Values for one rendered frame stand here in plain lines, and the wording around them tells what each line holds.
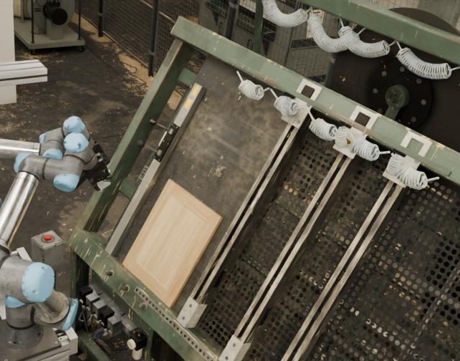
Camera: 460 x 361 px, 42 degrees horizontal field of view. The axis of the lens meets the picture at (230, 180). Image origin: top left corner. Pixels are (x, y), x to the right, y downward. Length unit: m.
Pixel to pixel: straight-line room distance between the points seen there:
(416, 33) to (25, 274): 1.87
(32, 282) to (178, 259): 1.07
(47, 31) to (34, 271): 6.19
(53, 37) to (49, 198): 3.18
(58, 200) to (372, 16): 3.07
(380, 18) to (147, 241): 1.50
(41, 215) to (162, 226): 2.10
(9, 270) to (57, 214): 2.98
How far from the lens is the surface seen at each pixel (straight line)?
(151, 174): 2.99
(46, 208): 4.98
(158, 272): 2.91
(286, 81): 2.61
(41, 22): 7.95
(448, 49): 2.74
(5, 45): 6.34
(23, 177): 2.11
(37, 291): 1.93
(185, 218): 2.85
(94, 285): 3.17
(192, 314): 2.71
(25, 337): 2.45
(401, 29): 2.84
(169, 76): 3.11
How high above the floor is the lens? 2.87
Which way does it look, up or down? 31 degrees down
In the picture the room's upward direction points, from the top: 10 degrees clockwise
